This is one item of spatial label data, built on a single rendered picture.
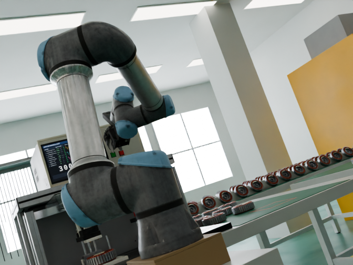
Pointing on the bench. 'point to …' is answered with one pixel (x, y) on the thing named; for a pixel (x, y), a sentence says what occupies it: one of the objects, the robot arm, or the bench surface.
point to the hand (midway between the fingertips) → (112, 146)
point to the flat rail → (48, 212)
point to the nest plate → (116, 260)
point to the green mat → (241, 218)
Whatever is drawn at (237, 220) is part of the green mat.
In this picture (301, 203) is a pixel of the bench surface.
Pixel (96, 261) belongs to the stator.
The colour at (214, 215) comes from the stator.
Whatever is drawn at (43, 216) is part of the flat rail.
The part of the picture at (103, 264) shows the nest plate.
